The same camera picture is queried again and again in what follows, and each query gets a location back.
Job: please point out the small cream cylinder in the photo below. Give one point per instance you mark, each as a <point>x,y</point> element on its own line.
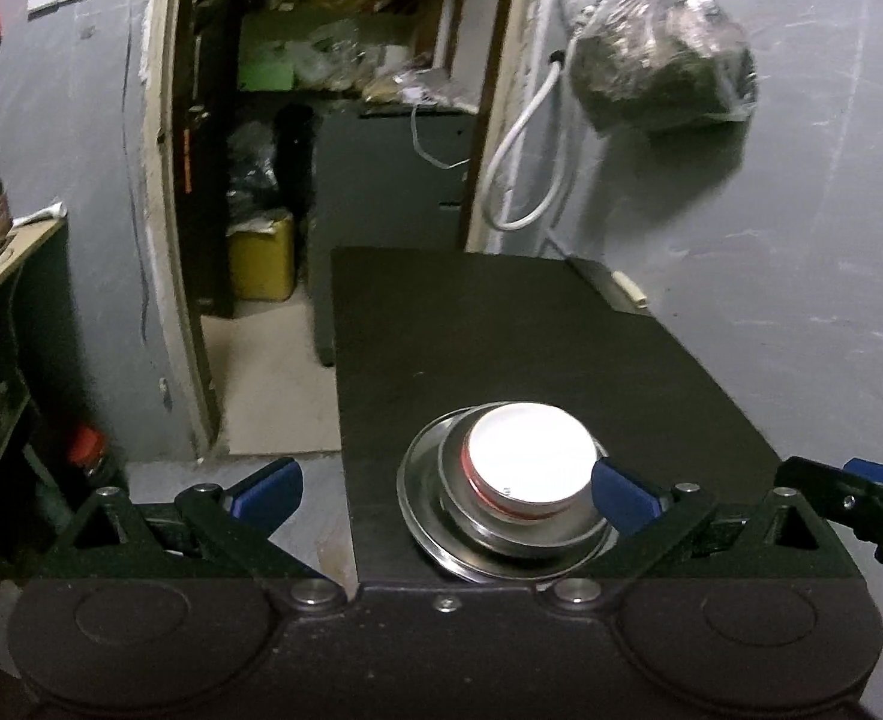
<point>632,293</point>

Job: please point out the red lidded jar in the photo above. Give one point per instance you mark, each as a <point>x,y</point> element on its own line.
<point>88,451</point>

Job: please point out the red and white bowl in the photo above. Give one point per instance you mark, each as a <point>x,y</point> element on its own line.
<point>528,460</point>

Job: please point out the yellow plastic container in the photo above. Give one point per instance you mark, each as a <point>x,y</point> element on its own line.
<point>261,260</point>

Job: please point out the green box on shelf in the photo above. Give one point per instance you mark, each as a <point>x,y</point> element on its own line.
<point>266,67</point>

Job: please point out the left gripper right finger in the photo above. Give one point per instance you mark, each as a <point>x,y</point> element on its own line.
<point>685,532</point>

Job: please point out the wooden side shelf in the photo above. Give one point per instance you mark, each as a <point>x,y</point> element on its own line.
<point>29,235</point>

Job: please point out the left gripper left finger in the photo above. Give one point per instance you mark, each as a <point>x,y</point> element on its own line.
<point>205,532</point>

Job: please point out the hanging plastic bag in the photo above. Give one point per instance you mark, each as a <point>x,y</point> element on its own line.
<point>658,65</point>

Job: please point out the dark grey cabinet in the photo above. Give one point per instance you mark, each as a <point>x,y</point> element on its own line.
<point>383,176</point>

